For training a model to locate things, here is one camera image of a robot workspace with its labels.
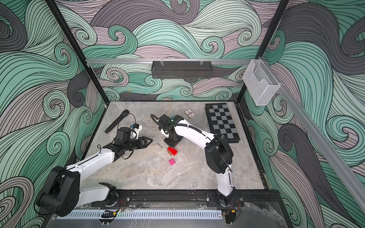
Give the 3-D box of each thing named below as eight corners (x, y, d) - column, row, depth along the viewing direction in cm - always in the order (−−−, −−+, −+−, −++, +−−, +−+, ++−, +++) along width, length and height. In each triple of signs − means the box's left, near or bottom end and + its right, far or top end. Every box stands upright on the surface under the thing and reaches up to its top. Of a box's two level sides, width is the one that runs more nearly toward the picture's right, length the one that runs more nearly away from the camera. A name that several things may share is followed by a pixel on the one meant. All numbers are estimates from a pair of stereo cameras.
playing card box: (190, 120, 110) (191, 118, 109) (183, 113, 115) (183, 111, 114) (196, 116, 113) (196, 115, 111) (188, 110, 117) (189, 108, 116)
